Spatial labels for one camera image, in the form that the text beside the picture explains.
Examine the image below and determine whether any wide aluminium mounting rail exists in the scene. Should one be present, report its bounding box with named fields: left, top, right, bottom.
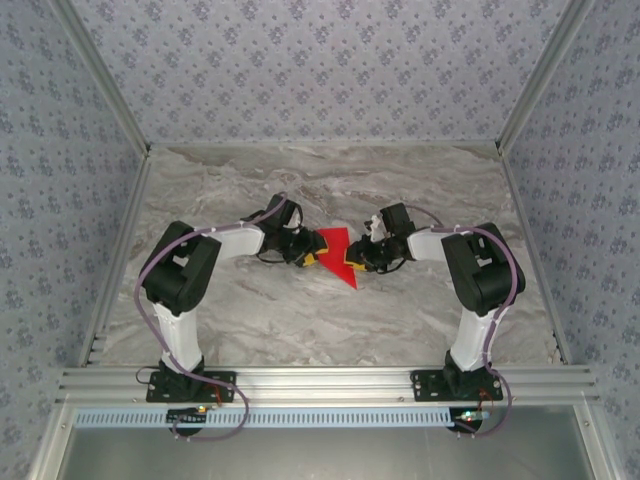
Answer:
left=54, top=364, right=601, bottom=406

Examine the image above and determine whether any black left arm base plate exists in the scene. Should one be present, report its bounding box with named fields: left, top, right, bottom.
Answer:
left=145, top=370, right=237, bottom=404

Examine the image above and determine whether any slanted aluminium frame post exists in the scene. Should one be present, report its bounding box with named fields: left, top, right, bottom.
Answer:
left=47, top=0, right=153, bottom=159
left=494, top=0, right=599, bottom=157

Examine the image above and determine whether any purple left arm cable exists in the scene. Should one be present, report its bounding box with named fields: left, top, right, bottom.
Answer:
left=135, top=192, right=251, bottom=444

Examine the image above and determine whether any small black electronics board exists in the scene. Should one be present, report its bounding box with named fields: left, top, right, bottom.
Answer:
left=451, top=407, right=492, bottom=432
left=166, top=406, right=209, bottom=427

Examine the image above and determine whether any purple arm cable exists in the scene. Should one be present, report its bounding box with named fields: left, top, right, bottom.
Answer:
left=404, top=203, right=527, bottom=440
left=135, top=192, right=251, bottom=444

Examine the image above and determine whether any light blue slotted cable duct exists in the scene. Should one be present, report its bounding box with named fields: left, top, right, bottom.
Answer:
left=73, top=407, right=464, bottom=430

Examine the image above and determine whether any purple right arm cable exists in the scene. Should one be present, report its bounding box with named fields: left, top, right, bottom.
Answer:
left=404, top=203, right=527, bottom=440

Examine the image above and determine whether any thin black right gripper cable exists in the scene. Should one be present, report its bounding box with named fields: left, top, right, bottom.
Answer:
left=374, top=254, right=407, bottom=276

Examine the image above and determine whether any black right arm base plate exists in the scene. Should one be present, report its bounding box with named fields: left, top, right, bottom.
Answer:
left=409, top=368, right=504, bottom=403

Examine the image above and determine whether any aluminium table side rail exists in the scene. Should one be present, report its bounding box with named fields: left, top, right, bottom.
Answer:
left=77, top=149, right=154, bottom=369

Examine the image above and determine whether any red cloth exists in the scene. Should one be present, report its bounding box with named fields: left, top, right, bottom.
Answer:
left=313, top=227, right=361, bottom=292

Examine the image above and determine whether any thin aluminium table end rail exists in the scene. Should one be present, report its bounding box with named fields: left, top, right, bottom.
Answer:
left=148, top=140, right=501, bottom=150

